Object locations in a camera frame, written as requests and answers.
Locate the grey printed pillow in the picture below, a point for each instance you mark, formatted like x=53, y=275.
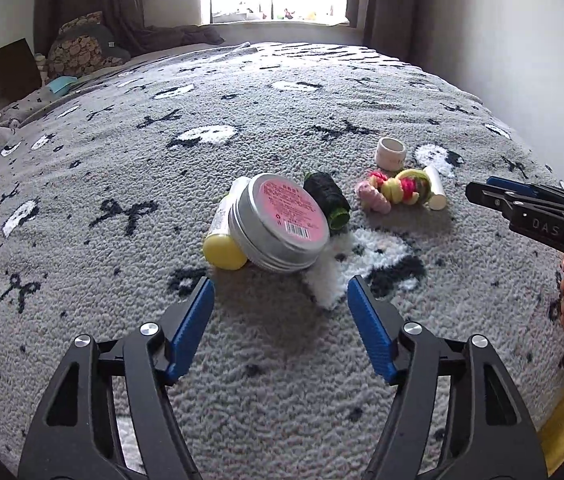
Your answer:
x=19, y=110

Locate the teal small packet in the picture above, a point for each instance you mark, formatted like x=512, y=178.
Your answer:
x=61, y=85

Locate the small white tube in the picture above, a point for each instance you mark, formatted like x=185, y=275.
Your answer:
x=436, y=190

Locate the cream plush toy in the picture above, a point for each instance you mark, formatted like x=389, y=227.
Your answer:
x=40, y=65

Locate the dark brown cloth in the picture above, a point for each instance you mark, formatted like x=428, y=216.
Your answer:
x=186, y=37

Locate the round metal tin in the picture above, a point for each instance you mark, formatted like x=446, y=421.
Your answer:
x=282, y=220

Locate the grey printed blanket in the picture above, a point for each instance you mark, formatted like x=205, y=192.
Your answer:
x=272, y=110

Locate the white bottle with yellow cap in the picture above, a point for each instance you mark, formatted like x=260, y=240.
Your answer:
x=221, y=255

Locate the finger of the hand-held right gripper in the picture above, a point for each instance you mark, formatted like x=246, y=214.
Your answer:
x=512, y=186
x=487, y=197

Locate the brown patterned cushion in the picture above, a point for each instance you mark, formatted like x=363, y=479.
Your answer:
x=81, y=45

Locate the row of small windowsill toys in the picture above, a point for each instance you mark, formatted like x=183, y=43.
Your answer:
x=287, y=14

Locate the black thread spool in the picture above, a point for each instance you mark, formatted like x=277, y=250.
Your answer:
x=324, y=192

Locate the white storage box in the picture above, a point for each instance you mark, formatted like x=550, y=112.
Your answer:
x=171, y=7

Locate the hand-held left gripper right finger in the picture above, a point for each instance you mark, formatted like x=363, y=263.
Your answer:
x=372, y=327

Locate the pink yellow knitted toy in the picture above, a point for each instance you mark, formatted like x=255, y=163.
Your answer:
x=402, y=186

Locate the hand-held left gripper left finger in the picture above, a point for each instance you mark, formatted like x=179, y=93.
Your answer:
x=189, y=325

